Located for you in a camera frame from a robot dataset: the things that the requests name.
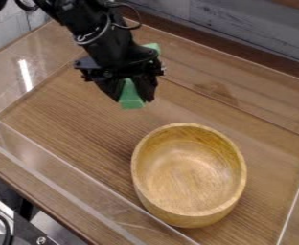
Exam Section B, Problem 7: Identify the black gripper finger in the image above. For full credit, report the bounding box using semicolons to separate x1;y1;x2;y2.
96;79;126;101
132;74;159;102

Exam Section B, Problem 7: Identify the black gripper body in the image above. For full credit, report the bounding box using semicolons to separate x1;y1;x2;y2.
74;25;165;84

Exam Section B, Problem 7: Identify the brown wooden bowl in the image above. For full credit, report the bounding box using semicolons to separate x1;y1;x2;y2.
131;122;247;228

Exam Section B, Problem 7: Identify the green rectangular block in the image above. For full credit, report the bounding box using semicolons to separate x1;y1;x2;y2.
119;43;165;109

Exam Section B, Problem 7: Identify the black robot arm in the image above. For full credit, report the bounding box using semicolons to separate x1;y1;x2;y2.
0;0;165;106

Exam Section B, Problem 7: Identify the clear acrylic tray wall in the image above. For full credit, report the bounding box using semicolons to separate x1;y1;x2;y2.
0;17;299;245

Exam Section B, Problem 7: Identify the black cable bottom left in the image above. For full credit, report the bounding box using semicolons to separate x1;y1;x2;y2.
0;212;15;245

